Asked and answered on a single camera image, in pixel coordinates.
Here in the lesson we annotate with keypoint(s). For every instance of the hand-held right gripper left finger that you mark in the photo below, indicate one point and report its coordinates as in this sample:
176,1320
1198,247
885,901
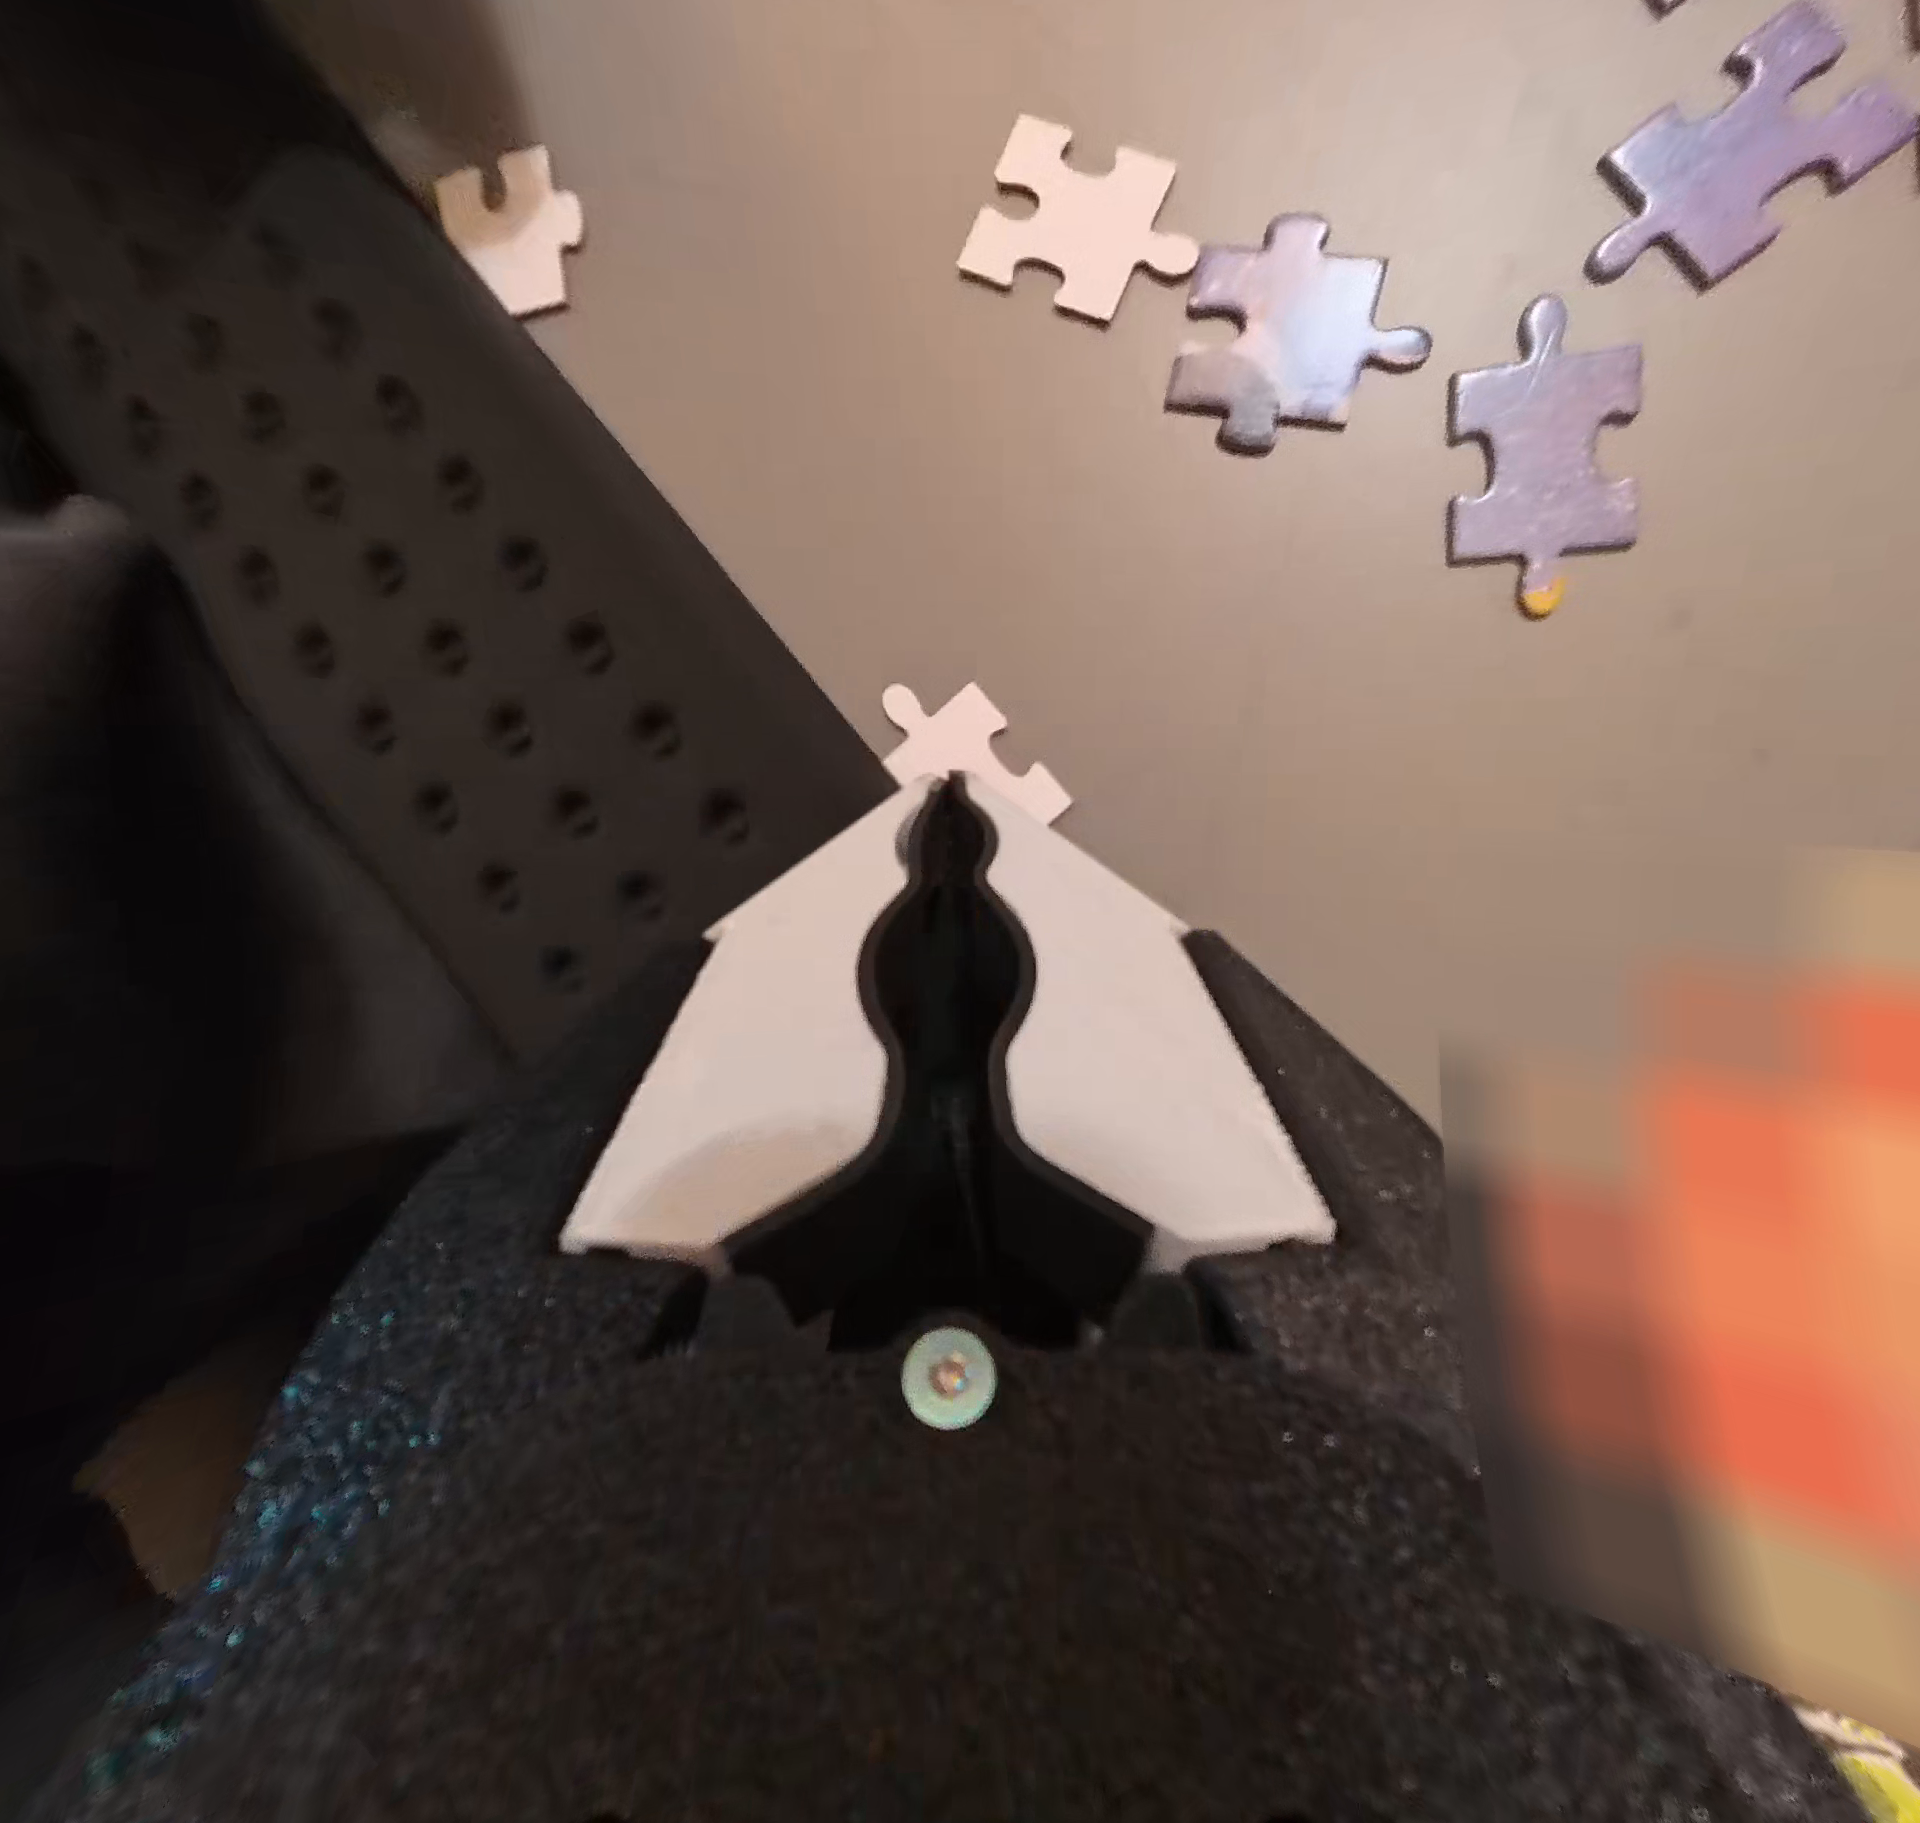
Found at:
750,1087

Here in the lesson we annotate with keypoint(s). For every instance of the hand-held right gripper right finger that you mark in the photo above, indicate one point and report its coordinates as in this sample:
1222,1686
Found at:
1155,1087

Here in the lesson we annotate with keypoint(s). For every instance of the white backed puzzle piece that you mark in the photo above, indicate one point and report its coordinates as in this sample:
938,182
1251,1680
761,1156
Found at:
958,742

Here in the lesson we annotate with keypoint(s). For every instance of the grey desk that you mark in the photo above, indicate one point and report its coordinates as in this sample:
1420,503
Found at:
1048,500

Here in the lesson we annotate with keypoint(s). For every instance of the purple puzzle piece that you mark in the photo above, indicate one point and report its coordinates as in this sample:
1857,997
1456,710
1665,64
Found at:
1544,457

